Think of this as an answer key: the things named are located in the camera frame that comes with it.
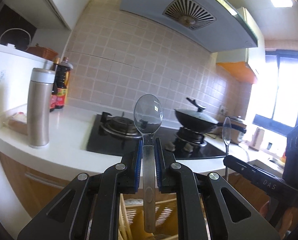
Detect black wok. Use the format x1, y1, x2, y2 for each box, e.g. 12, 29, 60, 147
174, 108, 225, 133

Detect steel thermos flask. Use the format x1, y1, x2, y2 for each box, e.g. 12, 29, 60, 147
26, 67, 56, 149

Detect plastic wrapped food package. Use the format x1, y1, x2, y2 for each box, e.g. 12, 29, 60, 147
3, 112, 28, 135

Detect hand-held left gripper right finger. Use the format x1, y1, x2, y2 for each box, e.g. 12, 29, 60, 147
156, 137, 280, 240

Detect metal cabinet handle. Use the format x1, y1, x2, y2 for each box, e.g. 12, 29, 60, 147
25, 172, 72, 188

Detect black gas stove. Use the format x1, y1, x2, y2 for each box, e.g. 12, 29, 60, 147
86, 111, 227, 160

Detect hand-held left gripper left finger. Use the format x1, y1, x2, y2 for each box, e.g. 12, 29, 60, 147
17, 139, 143, 240

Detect clear plastic spoon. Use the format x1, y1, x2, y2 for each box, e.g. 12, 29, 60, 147
133, 94, 164, 233
222, 117, 232, 180

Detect brown wicker basket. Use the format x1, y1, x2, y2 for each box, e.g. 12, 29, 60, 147
26, 44, 59, 61

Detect dark framed window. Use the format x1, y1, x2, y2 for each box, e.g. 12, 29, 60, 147
252, 50, 298, 138

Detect beige rice cooker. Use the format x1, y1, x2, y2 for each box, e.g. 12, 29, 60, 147
229, 116, 247, 144

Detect white electric kettle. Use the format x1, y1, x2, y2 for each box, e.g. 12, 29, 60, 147
249, 127, 266, 151

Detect small dark sauce bottle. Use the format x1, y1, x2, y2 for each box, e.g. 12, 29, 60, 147
50, 57, 61, 112

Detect large dark sauce bottle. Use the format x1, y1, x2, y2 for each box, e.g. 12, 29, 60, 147
54, 57, 74, 110

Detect person's right hand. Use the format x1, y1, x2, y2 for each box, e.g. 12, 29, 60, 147
259, 200, 295, 238

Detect yellow plastic utensil basket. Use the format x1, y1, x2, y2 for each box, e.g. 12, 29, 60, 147
119, 193, 178, 240

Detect white range hood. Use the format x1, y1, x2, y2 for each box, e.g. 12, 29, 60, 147
119, 0, 259, 53

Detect white refrigerator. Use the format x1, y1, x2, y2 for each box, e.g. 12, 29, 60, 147
0, 41, 56, 220

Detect orange wall cabinet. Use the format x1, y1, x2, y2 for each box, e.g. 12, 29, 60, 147
216, 6, 265, 83

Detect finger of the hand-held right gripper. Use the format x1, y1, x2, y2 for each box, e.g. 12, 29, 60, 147
223, 155, 259, 178

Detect wok lid with black handle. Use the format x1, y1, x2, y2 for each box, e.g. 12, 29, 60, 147
175, 97, 218, 124

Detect white kitchen countertop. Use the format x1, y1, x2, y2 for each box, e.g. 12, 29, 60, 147
0, 104, 289, 178

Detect white looped cable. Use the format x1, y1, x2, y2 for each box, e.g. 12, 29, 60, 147
0, 28, 31, 51

